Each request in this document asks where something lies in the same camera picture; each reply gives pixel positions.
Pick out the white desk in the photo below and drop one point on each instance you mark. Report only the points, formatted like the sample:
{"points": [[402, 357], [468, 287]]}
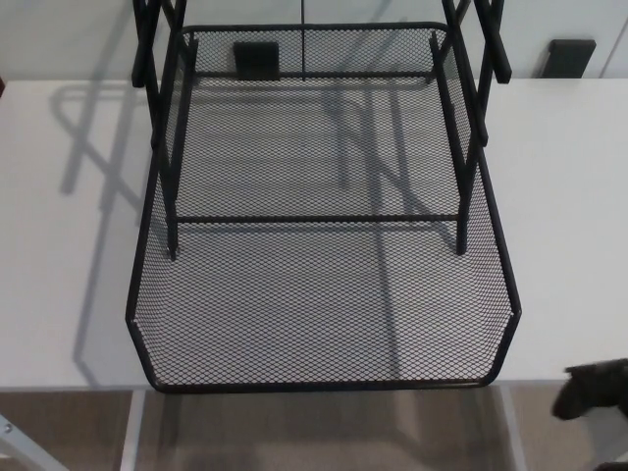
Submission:
{"points": [[73, 245]]}

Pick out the white metal stand leg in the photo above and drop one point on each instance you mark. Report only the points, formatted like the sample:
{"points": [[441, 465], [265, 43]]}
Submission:
{"points": [[24, 444]]}

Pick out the black wall outlet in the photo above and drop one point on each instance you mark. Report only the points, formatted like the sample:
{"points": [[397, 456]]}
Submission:
{"points": [[570, 58], [256, 61]]}

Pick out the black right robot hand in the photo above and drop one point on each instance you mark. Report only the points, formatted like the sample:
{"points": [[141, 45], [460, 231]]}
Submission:
{"points": [[589, 387]]}

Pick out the black mesh file tray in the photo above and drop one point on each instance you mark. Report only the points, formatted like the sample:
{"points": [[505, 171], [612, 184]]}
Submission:
{"points": [[319, 319]]}

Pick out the black wall outlet right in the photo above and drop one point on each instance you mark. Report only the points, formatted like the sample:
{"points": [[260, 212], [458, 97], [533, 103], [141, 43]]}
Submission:
{"points": [[570, 58]]}

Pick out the black wall outlet left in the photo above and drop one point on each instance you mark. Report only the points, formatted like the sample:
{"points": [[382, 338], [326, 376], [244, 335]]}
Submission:
{"points": [[256, 61]]}

